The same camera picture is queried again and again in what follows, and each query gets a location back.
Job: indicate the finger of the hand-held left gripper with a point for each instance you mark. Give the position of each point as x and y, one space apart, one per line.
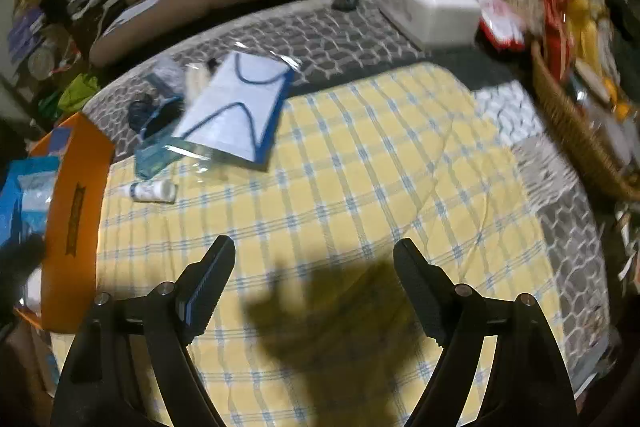
22 267

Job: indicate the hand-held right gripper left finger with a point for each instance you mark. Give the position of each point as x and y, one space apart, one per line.
200 302

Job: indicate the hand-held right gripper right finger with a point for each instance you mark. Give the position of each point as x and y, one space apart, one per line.
422 297

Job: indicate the blue window pouch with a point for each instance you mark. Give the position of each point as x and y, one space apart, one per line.
15 187

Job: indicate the orange cardboard box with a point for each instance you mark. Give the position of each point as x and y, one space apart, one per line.
97 177

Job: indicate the white blue-trimmed packet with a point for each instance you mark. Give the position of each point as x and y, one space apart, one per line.
235 107

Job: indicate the clear floss pick box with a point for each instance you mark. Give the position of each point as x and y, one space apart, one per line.
166 74

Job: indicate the small white tube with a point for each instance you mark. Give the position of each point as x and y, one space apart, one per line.
150 193

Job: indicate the yellow plaid blanket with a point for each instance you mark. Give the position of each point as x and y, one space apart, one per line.
375 167

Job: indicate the teal transparent pouch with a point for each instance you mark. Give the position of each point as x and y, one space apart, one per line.
155 159

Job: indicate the green bag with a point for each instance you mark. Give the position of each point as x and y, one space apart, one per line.
77 92

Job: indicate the round tin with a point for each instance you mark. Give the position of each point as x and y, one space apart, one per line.
41 59

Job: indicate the wicker basket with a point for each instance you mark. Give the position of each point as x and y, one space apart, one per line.
560 117

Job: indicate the black panel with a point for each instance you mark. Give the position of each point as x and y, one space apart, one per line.
56 4

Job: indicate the red snack packet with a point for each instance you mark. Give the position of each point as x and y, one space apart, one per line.
500 27

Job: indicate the white paper sheet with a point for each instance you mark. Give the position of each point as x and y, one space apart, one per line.
137 9

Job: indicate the grey patterned blanket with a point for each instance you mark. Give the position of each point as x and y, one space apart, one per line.
320 32

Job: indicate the white tissue box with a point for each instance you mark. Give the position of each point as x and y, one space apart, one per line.
430 7

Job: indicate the black remote control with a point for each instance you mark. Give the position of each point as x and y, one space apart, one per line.
345 2

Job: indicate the pile of snack packets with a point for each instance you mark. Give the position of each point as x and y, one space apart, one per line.
555 2

